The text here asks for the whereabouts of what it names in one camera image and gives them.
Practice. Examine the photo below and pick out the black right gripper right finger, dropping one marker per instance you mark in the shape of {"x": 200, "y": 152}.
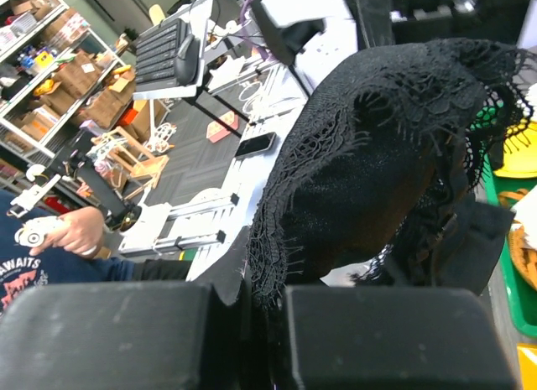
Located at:
{"x": 389, "y": 338}

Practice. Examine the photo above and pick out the metal storage shelf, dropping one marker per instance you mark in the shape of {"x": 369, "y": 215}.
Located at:
{"x": 55, "y": 70}

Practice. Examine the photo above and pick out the black smartphone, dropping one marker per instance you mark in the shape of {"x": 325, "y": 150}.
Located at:
{"x": 255, "y": 145}

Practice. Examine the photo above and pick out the person in navy shirt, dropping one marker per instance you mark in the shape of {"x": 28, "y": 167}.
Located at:
{"x": 69, "y": 255}

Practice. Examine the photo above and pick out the black keyboard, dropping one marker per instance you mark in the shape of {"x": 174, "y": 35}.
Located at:
{"x": 156, "y": 52}

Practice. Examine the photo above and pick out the mustard yellow bra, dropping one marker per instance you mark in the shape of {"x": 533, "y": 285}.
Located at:
{"x": 519, "y": 155}

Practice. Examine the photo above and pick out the black lace bra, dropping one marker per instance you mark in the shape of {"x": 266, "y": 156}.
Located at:
{"x": 379, "y": 156}

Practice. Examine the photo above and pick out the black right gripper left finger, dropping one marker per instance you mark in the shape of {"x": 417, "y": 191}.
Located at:
{"x": 151, "y": 335}

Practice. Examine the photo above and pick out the green plastic tray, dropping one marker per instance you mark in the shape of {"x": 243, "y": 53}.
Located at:
{"x": 512, "y": 299}

